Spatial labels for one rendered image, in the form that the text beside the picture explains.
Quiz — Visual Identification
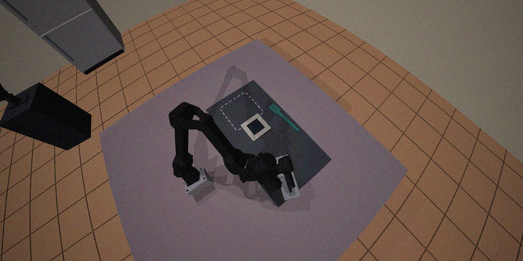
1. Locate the teal small trowel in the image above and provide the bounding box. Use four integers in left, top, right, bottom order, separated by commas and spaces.
268, 103, 299, 132

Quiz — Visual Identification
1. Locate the beige square tile with black square centre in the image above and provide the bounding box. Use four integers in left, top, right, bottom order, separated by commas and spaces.
240, 113, 271, 141

